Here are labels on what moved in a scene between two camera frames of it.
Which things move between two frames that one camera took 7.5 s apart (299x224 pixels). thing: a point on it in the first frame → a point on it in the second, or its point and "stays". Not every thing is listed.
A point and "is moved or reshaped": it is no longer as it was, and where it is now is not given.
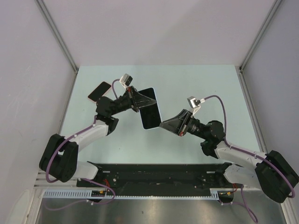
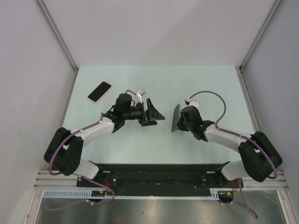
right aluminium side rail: x=260 y=139 stays
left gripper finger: x=145 y=102 → x=149 y=122
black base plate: x=155 y=178 stays
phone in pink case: x=99 y=91 stays
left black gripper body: x=131 y=97 → x=139 y=114
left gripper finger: x=141 y=100 → x=152 y=114
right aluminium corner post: x=260 y=33 stays
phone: x=150 y=115 is moved or reshaped
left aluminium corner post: x=48 y=17 stays
